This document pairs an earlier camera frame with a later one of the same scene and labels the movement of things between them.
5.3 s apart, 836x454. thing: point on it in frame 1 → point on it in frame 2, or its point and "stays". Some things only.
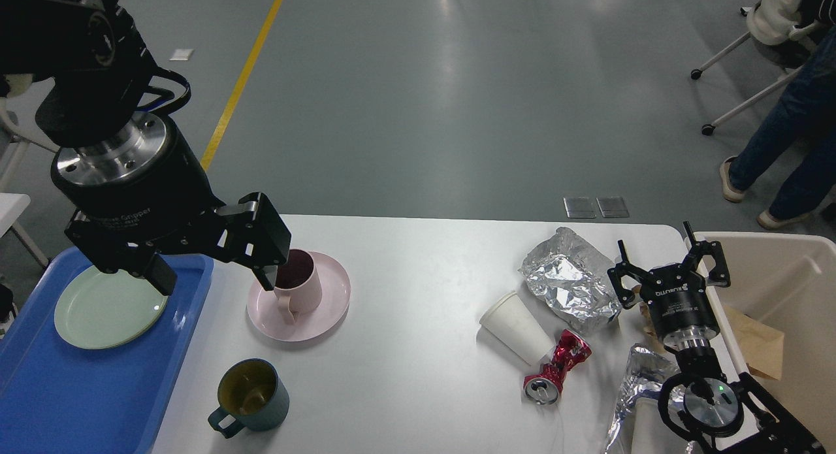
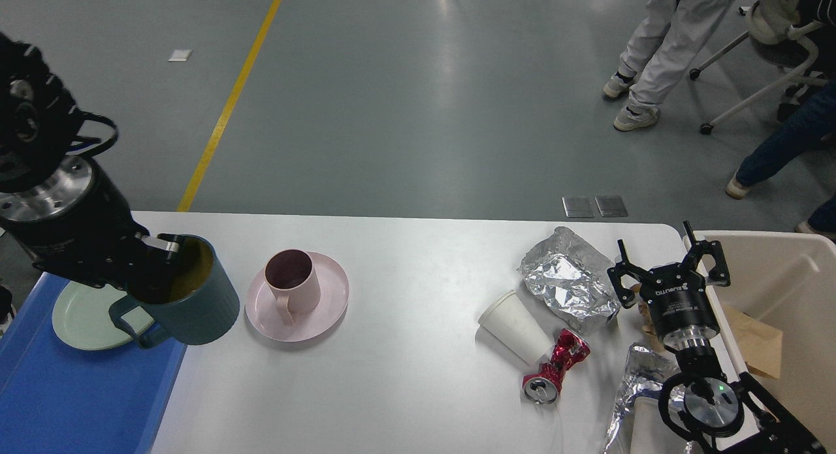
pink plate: x=264 y=312 stays
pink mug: x=298 y=288 stays
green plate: x=98 y=309 stays
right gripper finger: x=627 y=298 stays
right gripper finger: x=718 y=275 stays
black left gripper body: x=148 y=185 → x=76 y=227
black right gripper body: x=679 y=305 stays
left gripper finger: x=249 y=230 → x=149 y=277
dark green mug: x=251 y=395 → x=188 y=294
